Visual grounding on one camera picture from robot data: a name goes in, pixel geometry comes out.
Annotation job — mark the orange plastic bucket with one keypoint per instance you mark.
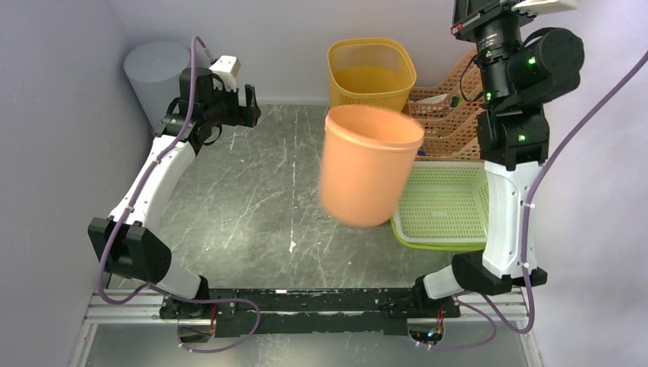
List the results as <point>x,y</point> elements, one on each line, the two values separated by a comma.
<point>367,155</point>

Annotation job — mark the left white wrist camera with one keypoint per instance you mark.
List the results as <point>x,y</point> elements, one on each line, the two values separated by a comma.
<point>227,69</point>

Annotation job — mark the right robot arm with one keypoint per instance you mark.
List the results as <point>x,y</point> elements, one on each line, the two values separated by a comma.
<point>518,76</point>

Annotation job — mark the yellow mesh waste basket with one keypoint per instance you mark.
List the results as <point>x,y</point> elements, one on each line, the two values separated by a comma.
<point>370,71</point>

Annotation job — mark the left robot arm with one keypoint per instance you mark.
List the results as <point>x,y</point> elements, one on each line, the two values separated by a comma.
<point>125,241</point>

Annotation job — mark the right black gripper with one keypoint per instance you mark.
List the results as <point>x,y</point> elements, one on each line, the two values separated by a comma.
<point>470,16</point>

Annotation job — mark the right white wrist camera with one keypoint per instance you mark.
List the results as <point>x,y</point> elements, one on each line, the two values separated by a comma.
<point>545,7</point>

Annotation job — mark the light green plastic basket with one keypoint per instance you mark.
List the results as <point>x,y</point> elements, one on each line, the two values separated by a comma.
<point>443,207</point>

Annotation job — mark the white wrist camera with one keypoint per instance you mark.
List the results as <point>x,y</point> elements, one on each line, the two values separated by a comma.
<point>545,7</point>
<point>227,69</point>

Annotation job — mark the aluminium frame rail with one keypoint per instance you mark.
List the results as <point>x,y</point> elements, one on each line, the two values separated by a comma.
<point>142,310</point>

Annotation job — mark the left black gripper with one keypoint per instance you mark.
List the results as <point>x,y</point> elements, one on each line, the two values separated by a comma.
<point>242,115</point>

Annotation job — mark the large grey plastic bucket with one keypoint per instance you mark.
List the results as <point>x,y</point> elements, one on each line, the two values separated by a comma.
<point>153,70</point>

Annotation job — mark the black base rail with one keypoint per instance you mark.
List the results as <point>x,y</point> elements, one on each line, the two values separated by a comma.
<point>335,310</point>

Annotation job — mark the orange plastic file organizer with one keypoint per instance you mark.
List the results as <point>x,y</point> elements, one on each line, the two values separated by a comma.
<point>450,134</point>

